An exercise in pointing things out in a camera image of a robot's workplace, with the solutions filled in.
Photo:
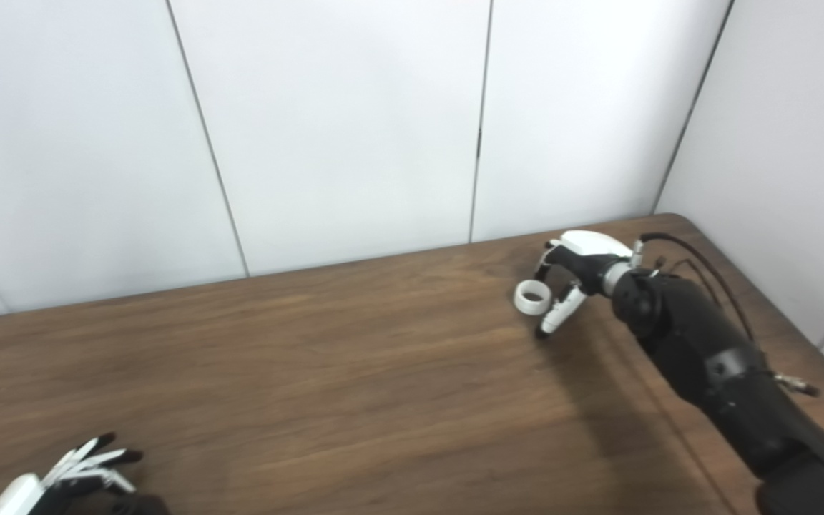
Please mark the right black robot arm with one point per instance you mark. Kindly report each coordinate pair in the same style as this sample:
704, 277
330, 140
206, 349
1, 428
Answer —
712, 357

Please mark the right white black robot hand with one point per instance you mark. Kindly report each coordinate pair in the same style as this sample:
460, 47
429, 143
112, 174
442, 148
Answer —
591, 250

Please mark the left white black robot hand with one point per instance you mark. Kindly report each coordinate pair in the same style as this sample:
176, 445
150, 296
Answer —
22, 497

